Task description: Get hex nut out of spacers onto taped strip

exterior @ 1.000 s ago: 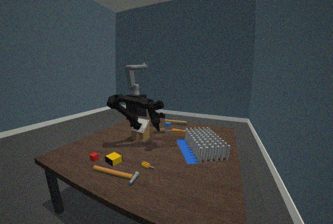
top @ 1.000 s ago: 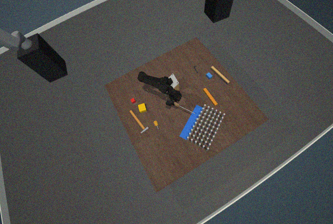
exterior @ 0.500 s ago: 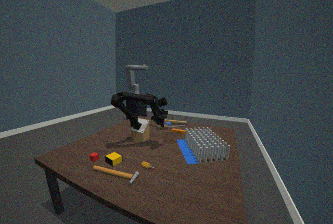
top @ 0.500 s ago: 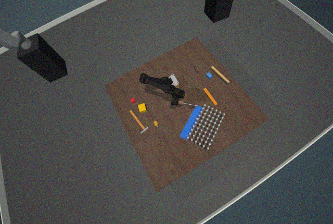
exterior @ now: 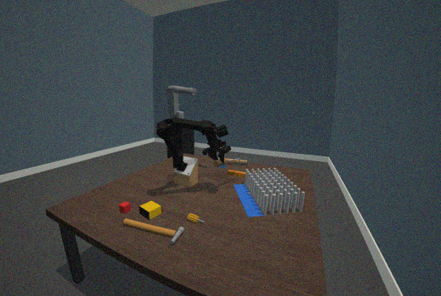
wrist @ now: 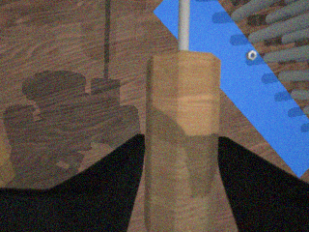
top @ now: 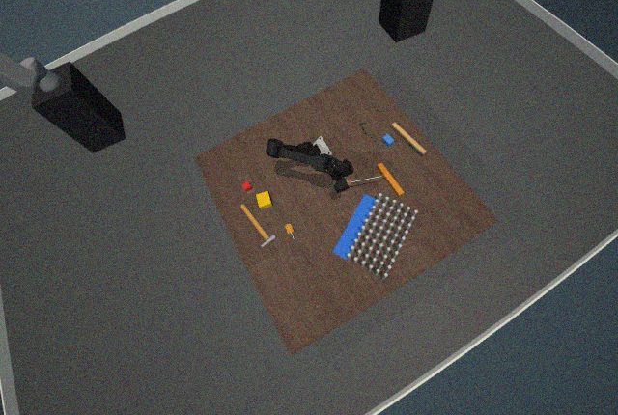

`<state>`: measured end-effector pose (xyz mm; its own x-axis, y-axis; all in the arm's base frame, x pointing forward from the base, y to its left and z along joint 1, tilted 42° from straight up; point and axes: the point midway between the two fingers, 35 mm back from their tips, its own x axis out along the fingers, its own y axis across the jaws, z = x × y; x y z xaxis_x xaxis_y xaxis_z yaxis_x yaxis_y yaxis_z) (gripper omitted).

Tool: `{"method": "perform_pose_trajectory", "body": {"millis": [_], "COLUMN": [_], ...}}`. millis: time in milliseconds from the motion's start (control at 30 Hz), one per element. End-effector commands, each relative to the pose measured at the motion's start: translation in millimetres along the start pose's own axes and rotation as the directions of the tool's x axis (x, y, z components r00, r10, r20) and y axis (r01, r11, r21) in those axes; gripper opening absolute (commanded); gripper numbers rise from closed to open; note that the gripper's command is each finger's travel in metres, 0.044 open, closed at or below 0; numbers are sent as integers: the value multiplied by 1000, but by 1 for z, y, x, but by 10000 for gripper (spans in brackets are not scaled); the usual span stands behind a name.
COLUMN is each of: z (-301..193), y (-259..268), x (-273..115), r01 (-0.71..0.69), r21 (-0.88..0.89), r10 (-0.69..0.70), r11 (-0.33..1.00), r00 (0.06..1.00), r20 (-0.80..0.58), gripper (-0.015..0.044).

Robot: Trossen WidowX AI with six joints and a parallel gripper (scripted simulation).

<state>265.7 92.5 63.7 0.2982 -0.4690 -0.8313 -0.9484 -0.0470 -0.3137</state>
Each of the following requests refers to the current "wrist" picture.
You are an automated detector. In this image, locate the small silver hex nut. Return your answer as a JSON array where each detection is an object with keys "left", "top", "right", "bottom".
[{"left": 246, "top": 50, "right": 257, "bottom": 61}]

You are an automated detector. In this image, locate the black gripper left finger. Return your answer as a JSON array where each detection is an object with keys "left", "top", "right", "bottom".
[{"left": 0, "top": 134, "right": 145, "bottom": 232}]

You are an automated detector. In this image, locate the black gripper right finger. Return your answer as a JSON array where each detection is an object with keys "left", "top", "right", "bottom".
[{"left": 217, "top": 136, "right": 309, "bottom": 232}]

